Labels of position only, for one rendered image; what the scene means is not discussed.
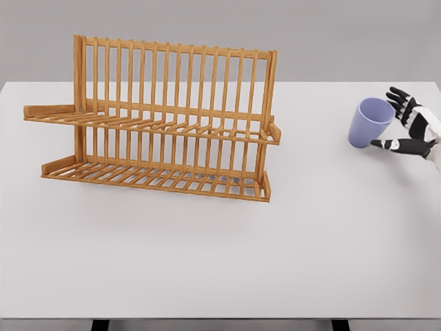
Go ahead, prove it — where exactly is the lavender plastic cup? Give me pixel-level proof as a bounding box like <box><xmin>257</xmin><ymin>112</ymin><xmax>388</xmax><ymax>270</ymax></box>
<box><xmin>347</xmin><ymin>97</ymin><xmax>396</xmax><ymax>150</ymax></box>

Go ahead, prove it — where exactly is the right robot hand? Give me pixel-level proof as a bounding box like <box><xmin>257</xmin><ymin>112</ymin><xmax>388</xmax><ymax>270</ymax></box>
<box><xmin>370</xmin><ymin>86</ymin><xmax>441</xmax><ymax>169</ymax></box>

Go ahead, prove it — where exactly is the wooden two-tier dish rack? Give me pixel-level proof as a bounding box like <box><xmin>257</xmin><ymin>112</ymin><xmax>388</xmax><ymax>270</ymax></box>
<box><xmin>23</xmin><ymin>33</ymin><xmax>282</xmax><ymax>203</ymax></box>

